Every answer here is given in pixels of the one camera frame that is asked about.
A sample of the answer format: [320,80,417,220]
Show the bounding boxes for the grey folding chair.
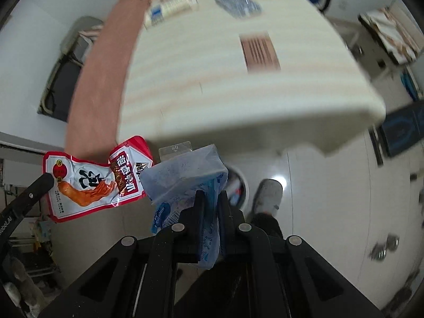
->
[36,16,105,121]

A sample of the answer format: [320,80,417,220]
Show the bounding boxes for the black box with blue print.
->
[378,101,424,158]

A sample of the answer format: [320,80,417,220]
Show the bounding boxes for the blue translucent plastic packet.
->
[139,142,229,270]

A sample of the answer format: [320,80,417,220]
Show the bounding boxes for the brown striped card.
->
[239,31,281,73]

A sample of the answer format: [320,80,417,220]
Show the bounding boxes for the round white bin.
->
[225,166,249,213]

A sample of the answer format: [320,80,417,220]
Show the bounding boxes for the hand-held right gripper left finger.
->
[40,190,207,318]

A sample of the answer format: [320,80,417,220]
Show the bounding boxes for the open cardboard box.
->
[359,7,423,65]

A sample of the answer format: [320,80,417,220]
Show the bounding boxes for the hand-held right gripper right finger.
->
[219,191,386,318]

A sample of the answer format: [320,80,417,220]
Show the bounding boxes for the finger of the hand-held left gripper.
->
[0,174,54,249]

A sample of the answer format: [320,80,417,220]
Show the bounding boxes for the long pink plank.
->
[64,0,173,164]

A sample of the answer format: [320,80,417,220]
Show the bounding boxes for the dark blue patterned packet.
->
[214,0,264,19]

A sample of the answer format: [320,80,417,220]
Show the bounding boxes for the cluttered metal rack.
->
[7,212,62,280]

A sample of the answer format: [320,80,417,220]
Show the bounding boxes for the round metal pieces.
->
[369,235,401,262]

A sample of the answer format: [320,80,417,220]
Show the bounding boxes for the red snack packet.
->
[42,135,154,223]

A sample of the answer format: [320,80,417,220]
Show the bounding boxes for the white blue snack packet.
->
[144,0,199,29]

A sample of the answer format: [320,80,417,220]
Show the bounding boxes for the person's grey slipper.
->
[251,179,284,218]

